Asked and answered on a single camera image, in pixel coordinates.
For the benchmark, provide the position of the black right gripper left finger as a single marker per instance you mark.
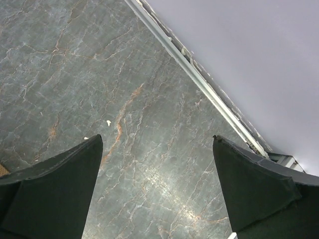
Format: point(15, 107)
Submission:
point(51, 199)

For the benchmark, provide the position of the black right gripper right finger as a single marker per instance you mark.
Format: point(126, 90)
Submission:
point(265, 200)

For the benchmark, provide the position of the aluminium frame rail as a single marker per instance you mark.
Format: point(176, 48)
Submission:
point(207, 85)

